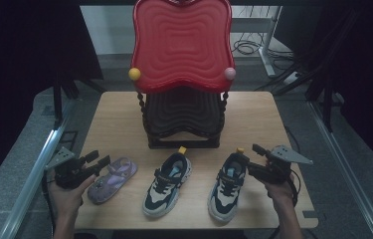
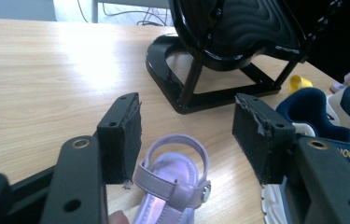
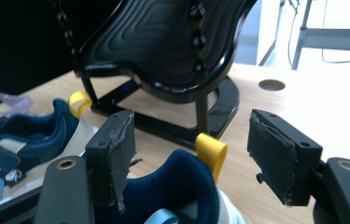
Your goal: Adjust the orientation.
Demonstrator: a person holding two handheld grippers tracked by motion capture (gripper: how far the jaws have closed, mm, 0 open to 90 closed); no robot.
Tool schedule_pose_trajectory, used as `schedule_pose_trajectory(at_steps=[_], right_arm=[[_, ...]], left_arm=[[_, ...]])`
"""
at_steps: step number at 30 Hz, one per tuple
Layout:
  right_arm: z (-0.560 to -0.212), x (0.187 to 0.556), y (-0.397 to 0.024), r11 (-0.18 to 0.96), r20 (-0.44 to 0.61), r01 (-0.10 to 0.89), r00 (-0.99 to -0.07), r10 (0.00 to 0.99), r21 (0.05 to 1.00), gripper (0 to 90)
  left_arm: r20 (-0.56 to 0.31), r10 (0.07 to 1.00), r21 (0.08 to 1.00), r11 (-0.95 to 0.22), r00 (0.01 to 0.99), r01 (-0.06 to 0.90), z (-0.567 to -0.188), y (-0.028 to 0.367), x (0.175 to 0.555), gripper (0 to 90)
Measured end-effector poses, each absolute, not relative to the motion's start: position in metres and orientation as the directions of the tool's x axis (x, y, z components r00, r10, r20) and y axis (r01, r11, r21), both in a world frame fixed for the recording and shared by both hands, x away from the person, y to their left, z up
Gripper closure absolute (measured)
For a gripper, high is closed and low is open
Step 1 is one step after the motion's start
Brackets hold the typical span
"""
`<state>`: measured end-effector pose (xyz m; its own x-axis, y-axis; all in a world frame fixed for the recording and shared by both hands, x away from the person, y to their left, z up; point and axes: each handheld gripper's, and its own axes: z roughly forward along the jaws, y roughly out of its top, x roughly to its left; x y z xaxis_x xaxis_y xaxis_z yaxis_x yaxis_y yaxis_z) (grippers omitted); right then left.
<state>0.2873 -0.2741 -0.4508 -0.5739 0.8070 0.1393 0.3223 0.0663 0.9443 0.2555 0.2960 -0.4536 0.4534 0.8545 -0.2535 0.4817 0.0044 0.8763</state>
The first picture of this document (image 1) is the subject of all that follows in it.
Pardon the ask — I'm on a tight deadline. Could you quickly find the navy and white sneaker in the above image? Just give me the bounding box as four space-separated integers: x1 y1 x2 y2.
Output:
207 147 251 223
141 145 193 219

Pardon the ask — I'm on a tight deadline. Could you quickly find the left hand-held gripper cable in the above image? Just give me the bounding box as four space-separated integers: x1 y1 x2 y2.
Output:
41 172 58 239

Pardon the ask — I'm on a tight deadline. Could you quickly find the right hand-held gripper cable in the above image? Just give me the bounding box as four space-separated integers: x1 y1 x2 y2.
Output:
286 168 303 207

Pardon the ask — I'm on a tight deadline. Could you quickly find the person's right hand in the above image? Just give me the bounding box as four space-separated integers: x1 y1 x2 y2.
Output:
263 174 296 208

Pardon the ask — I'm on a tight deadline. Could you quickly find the white-legged desk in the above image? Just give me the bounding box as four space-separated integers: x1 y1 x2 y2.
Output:
232 5 283 80

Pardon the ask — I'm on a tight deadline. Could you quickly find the hand-held gripper cable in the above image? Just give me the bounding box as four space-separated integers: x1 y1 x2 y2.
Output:
286 168 303 207
41 172 58 239

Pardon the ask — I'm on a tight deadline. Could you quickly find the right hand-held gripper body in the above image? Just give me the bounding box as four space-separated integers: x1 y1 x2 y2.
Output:
252 144 314 185

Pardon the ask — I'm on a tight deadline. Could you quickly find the white power strip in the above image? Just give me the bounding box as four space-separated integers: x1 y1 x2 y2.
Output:
282 71 300 86

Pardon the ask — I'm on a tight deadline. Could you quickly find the purple sandal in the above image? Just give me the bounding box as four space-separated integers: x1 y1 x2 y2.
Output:
87 156 138 205

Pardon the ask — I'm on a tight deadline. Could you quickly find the red and black shoe rack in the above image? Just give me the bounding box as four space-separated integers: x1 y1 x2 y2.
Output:
127 0 237 149

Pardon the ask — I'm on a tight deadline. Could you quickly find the dark curtain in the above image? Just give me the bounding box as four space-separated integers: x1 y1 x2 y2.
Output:
275 0 373 182
0 0 104 200

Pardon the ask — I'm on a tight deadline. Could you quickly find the tangle of black cables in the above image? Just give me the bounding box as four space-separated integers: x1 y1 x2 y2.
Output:
232 39 295 63

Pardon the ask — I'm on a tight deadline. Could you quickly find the aluminium rail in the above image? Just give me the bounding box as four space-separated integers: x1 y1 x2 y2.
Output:
307 101 373 239
0 99 77 239

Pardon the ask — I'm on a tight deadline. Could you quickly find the black metal stand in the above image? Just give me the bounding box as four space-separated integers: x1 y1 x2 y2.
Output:
255 63 345 133
52 73 106 130

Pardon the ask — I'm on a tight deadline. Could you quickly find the person's left hand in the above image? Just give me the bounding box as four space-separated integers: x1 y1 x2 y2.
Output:
48 170 97 217

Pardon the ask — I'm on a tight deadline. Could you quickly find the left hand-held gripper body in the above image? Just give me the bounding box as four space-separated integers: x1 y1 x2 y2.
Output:
44 146 95 190

